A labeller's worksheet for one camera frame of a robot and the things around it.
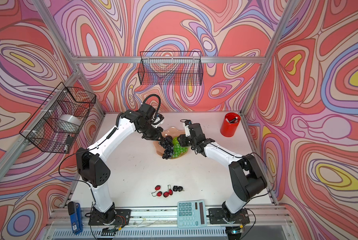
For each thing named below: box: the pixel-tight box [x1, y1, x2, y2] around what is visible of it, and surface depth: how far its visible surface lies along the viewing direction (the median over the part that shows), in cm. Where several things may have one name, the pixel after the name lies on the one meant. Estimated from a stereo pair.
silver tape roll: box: [56, 114, 82, 133], surface depth 74 cm
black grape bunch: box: [158, 135, 174, 160], surface depth 88 cm
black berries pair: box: [172, 185, 185, 192], surface depth 83 cm
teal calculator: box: [177, 199, 207, 228], surface depth 74 cm
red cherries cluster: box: [151, 184, 173, 198], surface depth 82 cm
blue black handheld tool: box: [67, 201, 83, 234], surface depth 73 cm
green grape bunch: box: [172, 137, 190, 159], surface depth 92 cm
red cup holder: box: [220, 112, 241, 138], surface depth 103 cm
